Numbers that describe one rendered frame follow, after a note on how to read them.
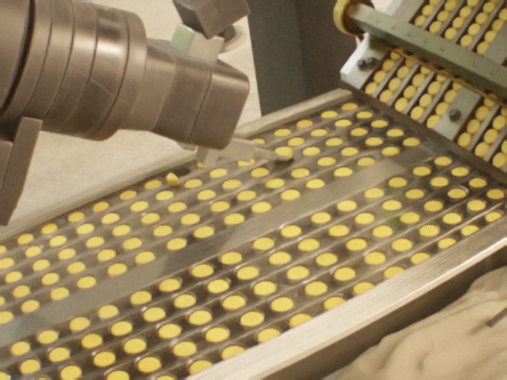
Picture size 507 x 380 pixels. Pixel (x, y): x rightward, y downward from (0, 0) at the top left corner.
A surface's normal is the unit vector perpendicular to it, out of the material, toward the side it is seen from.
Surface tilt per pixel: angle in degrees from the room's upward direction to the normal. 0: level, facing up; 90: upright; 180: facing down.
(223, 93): 90
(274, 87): 90
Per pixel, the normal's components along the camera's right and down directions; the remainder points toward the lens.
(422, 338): -0.04, -0.55
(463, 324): -0.02, -0.80
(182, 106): 0.21, 0.33
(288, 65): -0.73, 0.44
